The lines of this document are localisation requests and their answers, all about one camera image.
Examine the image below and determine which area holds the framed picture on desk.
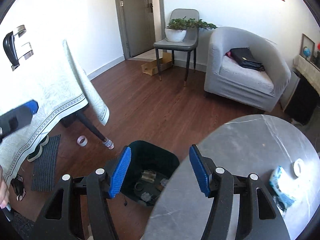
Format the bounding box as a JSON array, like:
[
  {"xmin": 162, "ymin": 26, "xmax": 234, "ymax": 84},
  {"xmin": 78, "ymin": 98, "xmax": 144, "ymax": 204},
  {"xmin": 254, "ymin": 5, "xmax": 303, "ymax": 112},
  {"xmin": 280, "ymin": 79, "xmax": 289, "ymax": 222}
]
[{"xmin": 299, "ymin": 34, "xmax": 315, "ymax": 62}]

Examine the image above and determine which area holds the black chair back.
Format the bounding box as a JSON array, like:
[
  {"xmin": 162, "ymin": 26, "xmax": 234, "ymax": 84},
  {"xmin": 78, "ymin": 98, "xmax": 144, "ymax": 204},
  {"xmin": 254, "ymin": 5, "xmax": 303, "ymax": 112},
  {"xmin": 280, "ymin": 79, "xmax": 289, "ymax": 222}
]
[{"xmin": 3, "ymin": 25, "xmax": 34, "ymax": 71}]

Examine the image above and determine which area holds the grey armchair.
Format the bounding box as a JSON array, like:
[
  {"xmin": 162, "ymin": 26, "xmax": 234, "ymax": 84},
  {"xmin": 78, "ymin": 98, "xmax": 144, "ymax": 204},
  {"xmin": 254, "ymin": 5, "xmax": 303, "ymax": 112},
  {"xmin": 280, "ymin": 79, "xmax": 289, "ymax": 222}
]
[{"xmin": 204, "ymin": 27, "xmax": 291, "ymax": 112}]

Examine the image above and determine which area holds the potted green plant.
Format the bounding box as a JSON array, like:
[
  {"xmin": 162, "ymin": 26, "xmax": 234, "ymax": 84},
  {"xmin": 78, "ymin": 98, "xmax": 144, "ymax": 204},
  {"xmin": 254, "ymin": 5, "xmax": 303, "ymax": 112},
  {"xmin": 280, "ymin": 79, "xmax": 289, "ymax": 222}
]
[{"xmin": 165, "ymin": 17, "xmax": 217, "ymax": 42}]

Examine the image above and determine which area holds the white blue paper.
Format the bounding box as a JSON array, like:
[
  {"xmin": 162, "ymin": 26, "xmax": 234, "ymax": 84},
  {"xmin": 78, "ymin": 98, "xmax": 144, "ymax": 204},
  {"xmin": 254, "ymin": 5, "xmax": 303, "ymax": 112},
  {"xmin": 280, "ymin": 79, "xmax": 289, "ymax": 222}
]
[{"xmin": 269, "ymin": 166, "xmax": 297, "ymax": 214}]

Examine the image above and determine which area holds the grey dining chair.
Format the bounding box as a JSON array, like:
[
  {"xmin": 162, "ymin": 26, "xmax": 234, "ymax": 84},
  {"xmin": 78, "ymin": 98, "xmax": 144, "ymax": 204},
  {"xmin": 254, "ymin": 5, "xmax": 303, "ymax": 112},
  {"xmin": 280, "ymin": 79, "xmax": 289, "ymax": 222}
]
[{"xmin": 153, "ymin": 9, "xmax": 200, "ymax": 87}]

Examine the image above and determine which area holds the black table leg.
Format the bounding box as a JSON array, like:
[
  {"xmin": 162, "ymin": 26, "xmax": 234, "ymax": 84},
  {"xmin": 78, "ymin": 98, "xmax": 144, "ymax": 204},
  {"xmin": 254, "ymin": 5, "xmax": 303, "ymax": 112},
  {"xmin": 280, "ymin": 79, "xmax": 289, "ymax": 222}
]
[{"xmin": 75, "ymin": 111, "xmax": 114, "ymax": 150}]

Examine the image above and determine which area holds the black handbag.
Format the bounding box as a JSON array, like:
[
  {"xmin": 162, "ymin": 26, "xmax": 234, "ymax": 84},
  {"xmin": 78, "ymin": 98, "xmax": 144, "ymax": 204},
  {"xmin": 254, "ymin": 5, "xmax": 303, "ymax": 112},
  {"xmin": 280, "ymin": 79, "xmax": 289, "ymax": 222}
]
[{"xmin": 226, "ymin": 48, "xmax": 265, "ymax": 72}]

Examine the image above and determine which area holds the cardboard box on floor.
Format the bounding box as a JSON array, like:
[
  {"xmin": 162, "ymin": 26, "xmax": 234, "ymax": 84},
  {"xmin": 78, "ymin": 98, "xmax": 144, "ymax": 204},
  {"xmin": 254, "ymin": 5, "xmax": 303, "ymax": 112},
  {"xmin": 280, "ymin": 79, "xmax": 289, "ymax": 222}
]
[{"xmin": 141, "ymin": 52, "xmax": 172, "ymax": 76}]

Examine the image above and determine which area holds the dark grey floor mat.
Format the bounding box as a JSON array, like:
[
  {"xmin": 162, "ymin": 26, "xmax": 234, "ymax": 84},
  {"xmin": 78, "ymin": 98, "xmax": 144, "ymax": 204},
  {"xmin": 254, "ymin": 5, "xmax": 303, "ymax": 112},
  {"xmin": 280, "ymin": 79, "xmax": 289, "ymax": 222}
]
[{"xmin": 31, "ymin": 134, "xmax": 61, "ymax": 192}]

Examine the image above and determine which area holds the person's left hand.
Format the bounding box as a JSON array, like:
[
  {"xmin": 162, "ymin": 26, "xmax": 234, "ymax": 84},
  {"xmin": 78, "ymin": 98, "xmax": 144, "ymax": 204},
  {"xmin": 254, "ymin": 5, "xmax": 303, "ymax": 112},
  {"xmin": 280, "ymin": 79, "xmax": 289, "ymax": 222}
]
[{"xmin": 0, "ymin": 166, "xmax": 9, "ymax": 209}]

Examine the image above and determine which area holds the white plastic lid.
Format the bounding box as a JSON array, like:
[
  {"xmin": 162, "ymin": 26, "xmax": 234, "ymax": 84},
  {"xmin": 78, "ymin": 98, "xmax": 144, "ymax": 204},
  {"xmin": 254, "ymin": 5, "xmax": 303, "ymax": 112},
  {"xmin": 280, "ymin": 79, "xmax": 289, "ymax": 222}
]
[{"xmin": 293, "ymin": 158, "xmax": 305, "ymax": 178}]

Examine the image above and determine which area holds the grey door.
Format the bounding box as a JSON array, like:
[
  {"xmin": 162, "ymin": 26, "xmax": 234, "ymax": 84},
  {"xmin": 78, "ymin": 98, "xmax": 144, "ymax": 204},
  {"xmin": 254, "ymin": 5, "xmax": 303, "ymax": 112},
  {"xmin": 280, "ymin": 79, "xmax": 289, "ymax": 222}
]
[{"xmin": 121, "ymin": 0, "xmax": 155, "ymax": 57}]

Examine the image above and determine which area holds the round grey marble table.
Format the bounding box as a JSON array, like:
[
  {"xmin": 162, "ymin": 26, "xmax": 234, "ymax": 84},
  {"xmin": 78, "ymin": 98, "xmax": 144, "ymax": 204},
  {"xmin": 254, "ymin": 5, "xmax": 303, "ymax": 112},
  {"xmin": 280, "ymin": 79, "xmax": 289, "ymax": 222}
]
[{"xmin": 143, "ymin": 114, "xmax": 319, "ymax": 239}]

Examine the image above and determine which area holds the dark green trash bin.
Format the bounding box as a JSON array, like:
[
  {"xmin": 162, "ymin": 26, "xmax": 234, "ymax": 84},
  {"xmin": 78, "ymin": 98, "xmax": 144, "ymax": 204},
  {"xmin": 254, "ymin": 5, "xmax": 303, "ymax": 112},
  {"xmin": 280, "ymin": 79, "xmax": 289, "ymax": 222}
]
[{"xmin": 120, "ymin": 140, "xmax": 180, "ymax": 206}]

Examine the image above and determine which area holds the small blue globe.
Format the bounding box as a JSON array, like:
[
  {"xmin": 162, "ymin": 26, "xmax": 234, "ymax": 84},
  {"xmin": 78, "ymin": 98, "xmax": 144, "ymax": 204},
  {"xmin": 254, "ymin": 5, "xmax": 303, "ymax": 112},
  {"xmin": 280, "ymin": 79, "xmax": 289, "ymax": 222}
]
[{"xmin": 303, "ymin": 46, "xmax": 311, "ymax": 61}]

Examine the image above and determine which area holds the beige fringed desk cloth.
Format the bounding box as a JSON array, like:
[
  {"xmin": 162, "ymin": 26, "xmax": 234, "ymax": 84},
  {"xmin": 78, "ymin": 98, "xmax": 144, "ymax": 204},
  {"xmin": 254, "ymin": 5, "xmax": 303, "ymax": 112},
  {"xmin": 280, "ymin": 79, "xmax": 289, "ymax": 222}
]
[{"xmin": 293, "ymin": 55, "xmax": 320, "ymax": 95}]

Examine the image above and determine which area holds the patterned white tablecloth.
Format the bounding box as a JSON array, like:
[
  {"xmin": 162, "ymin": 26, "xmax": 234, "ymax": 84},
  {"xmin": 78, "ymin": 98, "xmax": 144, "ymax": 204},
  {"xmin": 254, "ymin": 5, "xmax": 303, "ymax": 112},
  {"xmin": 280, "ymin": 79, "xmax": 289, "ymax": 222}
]
[{"xmin": 1, "ymin": 41, "xmax": 110, "ymax": 184}]

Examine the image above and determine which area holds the tape roll on floor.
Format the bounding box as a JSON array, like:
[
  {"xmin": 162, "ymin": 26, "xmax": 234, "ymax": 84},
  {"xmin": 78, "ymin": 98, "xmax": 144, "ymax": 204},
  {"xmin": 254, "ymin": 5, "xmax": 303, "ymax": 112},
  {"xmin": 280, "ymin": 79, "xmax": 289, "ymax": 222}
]
[{"xmin": 77, "ymin": 135, "xmax": 88, "ymax": 147}]

